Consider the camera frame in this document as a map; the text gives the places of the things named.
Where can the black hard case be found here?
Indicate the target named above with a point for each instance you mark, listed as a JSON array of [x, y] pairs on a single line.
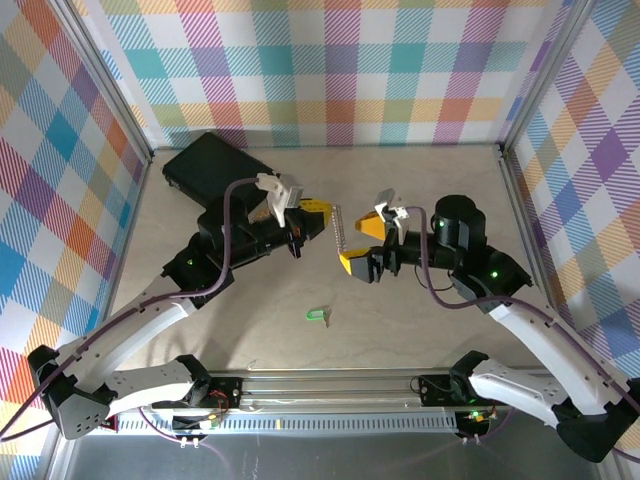
[[210, 160]]

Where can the aluminium frame post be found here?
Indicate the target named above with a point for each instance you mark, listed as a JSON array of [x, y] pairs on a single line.
[[100, 80], [545, 80]]

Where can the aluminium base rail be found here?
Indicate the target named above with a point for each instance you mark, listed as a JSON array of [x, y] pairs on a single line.
[[325, 390]]

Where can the small circuit board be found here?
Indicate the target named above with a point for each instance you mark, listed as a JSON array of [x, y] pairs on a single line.
[[475, 416], [210, 422]]

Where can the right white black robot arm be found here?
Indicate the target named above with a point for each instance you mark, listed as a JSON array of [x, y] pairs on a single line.
[[530, 335]]

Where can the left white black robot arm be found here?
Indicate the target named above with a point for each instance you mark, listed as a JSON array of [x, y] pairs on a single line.
[[150, 315]]

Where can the aluminium frame floor rail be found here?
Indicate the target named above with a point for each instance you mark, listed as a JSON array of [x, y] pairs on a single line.
[[525, 225], [128, 240]]

